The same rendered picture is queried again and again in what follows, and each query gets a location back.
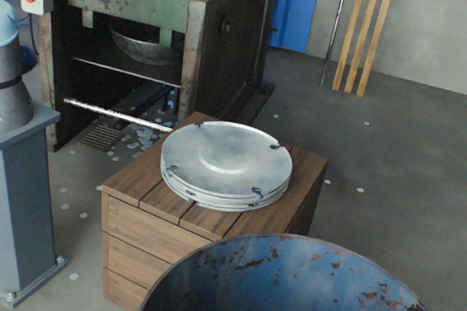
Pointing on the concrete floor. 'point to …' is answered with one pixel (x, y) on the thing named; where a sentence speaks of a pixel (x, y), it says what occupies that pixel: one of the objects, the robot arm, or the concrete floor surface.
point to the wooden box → (185, 219)
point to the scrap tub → (278, 278)
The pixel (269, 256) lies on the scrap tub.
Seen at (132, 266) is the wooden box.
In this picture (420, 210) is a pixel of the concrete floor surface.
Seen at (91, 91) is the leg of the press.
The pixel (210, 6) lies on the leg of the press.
